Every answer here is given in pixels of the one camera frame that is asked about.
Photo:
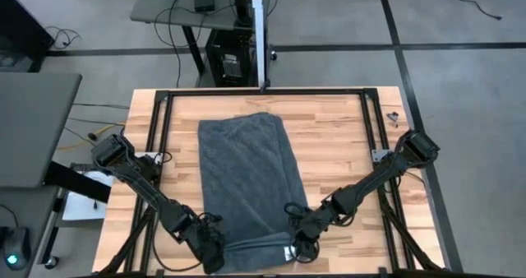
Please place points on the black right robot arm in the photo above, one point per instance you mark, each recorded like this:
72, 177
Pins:
370, 183

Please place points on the small black clamp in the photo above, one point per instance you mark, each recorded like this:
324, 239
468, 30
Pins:
393, 116

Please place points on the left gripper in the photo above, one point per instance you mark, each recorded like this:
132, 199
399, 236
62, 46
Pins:
203, 233

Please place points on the grey terry towel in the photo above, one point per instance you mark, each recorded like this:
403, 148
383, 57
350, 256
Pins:
246, 167

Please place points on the black mouse with light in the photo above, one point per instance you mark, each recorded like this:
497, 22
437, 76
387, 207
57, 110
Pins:
16, 245

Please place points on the white vertical post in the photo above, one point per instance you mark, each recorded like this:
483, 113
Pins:
259, 31

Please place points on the black desk leg bar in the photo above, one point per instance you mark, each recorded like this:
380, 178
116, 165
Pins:
74, 180

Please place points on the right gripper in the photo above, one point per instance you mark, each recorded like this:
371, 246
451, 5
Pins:
312, 224

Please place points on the black aluminium table frame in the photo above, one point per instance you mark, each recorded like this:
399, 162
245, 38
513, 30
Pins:
287, 91

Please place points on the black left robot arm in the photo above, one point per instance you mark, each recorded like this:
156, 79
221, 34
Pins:
139, 183

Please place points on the small grey desk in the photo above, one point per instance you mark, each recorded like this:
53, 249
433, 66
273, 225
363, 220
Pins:
148, 10

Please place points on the black monitor stand pole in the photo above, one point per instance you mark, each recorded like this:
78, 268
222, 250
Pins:
241, 2

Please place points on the silver arm base bracket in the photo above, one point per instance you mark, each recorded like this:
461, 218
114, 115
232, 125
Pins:
155, 156
378, 154

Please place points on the white paper sheet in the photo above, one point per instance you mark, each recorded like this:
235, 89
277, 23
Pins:
78, 208

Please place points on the black caster wheel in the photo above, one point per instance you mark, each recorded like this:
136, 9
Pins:
51, 262

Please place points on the large grey desk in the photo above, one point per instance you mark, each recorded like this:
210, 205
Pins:
33, 126

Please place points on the black computer tower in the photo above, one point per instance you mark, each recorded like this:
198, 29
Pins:
218, 60

